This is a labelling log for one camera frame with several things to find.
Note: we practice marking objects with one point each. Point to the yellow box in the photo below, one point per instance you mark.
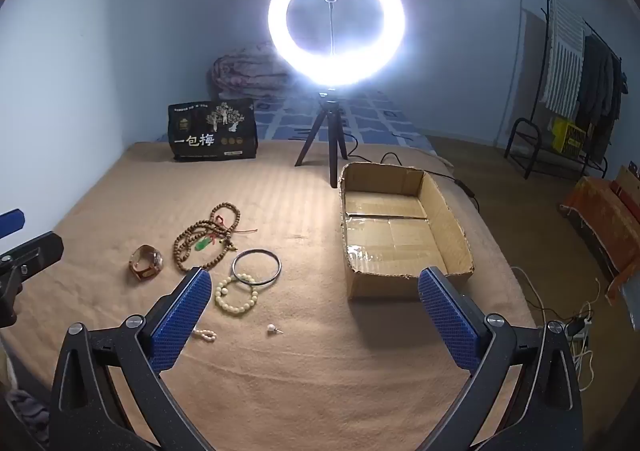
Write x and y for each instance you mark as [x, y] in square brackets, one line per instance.
[567, 133]

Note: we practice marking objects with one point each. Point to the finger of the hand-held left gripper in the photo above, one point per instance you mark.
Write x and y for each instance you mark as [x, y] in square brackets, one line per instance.
[10, 222]
[35, 251]

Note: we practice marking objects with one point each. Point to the brown cardboard box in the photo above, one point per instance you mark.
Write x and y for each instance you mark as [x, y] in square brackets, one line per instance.
[630, 176]

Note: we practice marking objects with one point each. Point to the black tripod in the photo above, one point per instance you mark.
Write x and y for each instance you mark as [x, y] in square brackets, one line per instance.
[327, 131]

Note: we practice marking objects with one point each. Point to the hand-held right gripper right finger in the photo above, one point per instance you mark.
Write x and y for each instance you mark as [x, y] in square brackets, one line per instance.
[447, 316]

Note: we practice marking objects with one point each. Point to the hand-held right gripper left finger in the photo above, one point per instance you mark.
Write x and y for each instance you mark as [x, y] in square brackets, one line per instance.
[180, 316]

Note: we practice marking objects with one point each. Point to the small pearl strand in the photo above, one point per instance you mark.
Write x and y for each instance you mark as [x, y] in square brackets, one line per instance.
[207, 336]

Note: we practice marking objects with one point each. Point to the dark red box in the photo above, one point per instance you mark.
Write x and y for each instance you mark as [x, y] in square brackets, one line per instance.
[622, 196]

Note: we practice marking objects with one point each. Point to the metal bangle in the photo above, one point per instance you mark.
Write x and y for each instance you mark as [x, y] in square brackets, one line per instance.
[256, 250]

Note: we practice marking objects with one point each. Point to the power strip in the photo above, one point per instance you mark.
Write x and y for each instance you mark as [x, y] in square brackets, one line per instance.
[575, 326]

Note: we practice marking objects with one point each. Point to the pearl earring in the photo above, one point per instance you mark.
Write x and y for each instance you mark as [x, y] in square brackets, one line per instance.
[271, 329]

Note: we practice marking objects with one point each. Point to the black clothes rack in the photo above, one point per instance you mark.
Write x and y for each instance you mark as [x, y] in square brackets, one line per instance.
[525, 123]

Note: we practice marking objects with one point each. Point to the grey cloth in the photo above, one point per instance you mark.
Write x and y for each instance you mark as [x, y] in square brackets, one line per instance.
[27, 411]

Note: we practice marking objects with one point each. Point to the dark printed gift bag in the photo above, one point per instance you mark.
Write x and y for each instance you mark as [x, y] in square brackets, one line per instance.
[200, 141]

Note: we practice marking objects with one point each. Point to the folded floral quilt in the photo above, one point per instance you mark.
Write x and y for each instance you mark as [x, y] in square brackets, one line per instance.
[240, 71]

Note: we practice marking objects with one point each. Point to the blue patterned bedsheet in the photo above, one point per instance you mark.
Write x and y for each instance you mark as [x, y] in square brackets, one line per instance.
[380, 121]

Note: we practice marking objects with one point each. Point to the striped towel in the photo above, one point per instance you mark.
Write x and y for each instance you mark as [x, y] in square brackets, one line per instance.
[562, 56]

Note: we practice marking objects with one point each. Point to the dark hanging clothes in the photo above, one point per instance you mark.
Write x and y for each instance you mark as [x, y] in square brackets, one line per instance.
[597, 81]

